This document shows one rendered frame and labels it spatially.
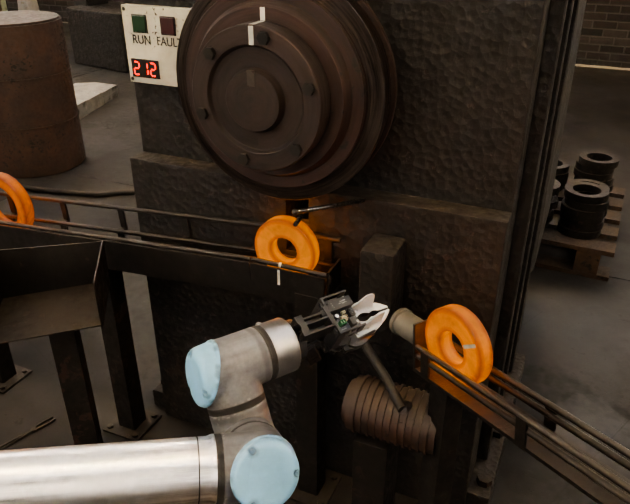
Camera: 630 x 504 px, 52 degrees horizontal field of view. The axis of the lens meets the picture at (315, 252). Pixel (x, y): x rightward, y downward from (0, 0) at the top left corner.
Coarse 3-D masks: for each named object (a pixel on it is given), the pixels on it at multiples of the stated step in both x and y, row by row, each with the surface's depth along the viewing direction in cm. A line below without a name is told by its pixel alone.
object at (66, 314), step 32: (0, 256) 155; (32, 256) 156; (64, 256) 158; (96, 256) 160; (0, 288) 159; (32, 288) 160; (64, 288) 162; (96, 288) 143; (0, 320) 151; (32, 320) 150; (64, 320) 149; (96, 320) 148; (64, 352) 155; (64, 384) 160; (96, 416) 171
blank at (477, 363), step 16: (448, 304) 124; (432, 320) 125; (448, 320) 121; (464, 320) 117; (432, 336) 126; (448, 336) 126; (464, 336) 118; (480, 336) 116; (432, 352) 128; (448, 352) 125; (464, 352) 119; (480, 352) 115; (464, 368) 120; (480, 368) 116
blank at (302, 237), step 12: (276, 216) 149; (288, 216) 148; (264, 228) 149; (276, 228) 148; (288, 228) 146; (300, 228) 145; (264, 240) 151; (276, 240) 152; (300, 240) 146; (312, 240) 146; (264, 252) 152; (276, 252) 153; (300, 252) 148; (312, 252) 146; (300, 264) 149; (312, 264) 148
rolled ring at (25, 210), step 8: (0, 176) 180; (8, 176) 180; (0, 184) 180; (8, 184) 179; (16, 184) 180; (8, 192) 180; (16, 192) 179; (24, 192) 181; (16, 200) 180; (24, 200) 180; (24, 208) 180; (32, 208) 183; (0, 216) 189; (24, 216) 181; (32, 216) 184; (0, 224) 188; (32, 224) 186
